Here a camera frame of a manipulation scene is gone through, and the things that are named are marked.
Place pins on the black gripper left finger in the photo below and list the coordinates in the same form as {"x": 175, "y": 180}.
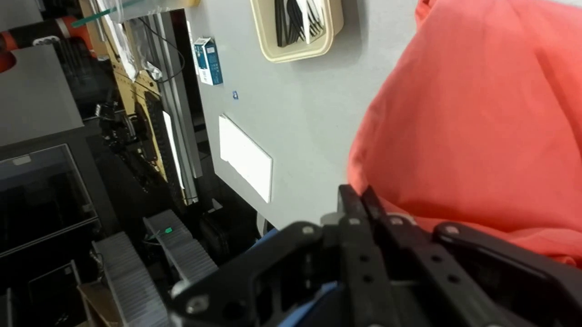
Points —
{"x": 355, "y": 254}

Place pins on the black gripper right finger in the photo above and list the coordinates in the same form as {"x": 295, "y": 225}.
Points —
{"x": 437, "y": 265}

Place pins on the coral printed sweatshirt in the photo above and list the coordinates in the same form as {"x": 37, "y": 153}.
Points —
{"x": 484, "y": 120}

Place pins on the white paper label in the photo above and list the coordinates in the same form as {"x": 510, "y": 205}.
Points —
{"x": 246, "y": 156}

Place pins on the black device green light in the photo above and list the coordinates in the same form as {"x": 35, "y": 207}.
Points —
{"x": 182, "y": 245}

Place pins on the beige cutlery tray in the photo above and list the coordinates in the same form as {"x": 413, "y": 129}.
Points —
{"x": 301, "y": 53}

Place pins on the grey ribbed device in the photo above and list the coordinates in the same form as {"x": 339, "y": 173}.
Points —
{"x": 130, "y": 283}

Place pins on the white plastic cutlery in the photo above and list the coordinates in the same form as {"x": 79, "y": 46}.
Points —
{"x": 313, "y": 20}

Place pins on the black plastic fork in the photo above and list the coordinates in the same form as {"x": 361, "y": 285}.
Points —
{"x": 286, "y": 24}

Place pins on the small blue white carton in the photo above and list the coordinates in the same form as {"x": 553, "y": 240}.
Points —
{"x": 210, "y": 60}

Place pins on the brown cardboard piece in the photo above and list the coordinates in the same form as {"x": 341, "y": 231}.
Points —
{"x": 142, "y": 102}

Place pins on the black glass-front cabinet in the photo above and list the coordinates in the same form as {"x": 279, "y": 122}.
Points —
{"x": 48, "y": 193}

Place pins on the grey metal box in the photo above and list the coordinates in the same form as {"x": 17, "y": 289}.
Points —
{"x": 33, "y": 96}

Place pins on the aluminium frame profile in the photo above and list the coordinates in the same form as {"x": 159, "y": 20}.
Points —
{"x": 179, "y": 120}

